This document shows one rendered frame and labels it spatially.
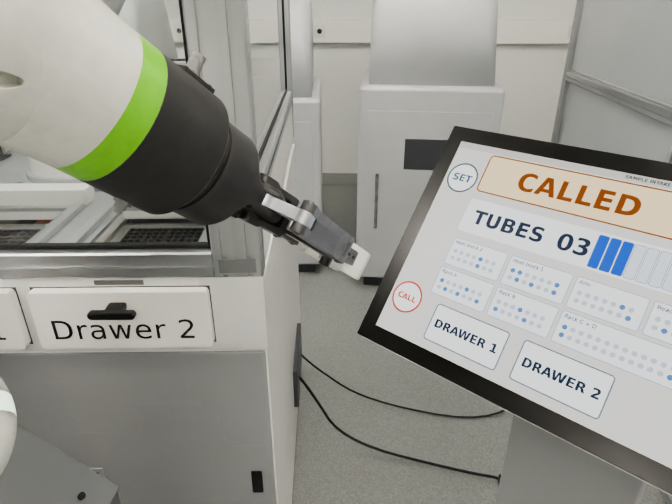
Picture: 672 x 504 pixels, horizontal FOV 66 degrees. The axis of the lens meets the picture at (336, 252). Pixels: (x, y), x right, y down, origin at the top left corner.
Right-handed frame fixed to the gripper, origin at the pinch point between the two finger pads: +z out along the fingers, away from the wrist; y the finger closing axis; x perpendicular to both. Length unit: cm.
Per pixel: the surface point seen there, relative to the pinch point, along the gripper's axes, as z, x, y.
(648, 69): 130, -110, 14
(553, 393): 17.3, 3.2, -20.0
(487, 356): 17.3, 2.6, -12.4
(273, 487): 53, 44, 28
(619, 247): 17.3, -13.6, -20.3
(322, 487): 107, 57, 46
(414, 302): 17.3, 0.3, -1.4
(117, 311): 8.9, 20.7, 40.3
